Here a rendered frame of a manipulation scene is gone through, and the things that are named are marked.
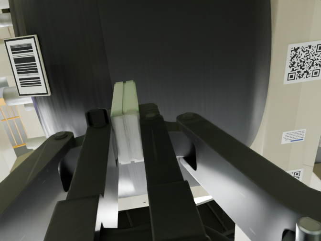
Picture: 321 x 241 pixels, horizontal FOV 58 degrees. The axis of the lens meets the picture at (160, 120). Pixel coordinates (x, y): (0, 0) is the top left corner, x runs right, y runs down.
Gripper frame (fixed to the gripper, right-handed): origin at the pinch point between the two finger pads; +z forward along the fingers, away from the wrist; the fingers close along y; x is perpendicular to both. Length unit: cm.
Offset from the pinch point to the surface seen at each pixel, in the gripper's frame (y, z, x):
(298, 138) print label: 33, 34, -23
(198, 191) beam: 17, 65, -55
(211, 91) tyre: 8.7, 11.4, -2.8
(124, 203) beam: -9, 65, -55
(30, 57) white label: -9.1, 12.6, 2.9
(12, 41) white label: -10.7, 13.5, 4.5
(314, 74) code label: 33.8, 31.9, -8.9
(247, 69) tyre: 12.8, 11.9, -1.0
